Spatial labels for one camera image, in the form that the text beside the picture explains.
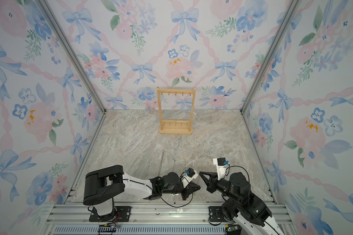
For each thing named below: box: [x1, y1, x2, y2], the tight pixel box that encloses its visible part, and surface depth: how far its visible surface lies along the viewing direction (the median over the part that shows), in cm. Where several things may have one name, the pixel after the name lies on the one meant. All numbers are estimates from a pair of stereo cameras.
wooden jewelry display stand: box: [156, 86, 197, 135], surface depth 108 cm
